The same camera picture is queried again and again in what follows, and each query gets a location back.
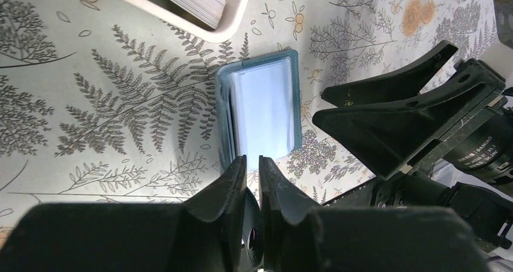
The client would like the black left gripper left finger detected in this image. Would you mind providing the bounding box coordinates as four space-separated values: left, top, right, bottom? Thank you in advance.
1 156 247 271

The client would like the blue leather card holder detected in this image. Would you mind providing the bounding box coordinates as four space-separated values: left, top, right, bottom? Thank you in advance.
215 50 302 172

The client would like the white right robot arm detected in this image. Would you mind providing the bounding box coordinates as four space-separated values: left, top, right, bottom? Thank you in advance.
312 40 512 252

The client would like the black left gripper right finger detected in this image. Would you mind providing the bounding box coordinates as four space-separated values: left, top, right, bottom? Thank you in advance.
259 156 489 271

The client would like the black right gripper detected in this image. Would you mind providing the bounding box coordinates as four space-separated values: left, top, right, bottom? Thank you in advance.
313 40 512 180

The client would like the white rectangular plastic tray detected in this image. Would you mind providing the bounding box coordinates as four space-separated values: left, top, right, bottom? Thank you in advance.
123 0 249 43

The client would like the floral patterned table mat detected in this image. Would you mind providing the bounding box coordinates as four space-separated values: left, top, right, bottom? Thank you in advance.
1 0 512 241

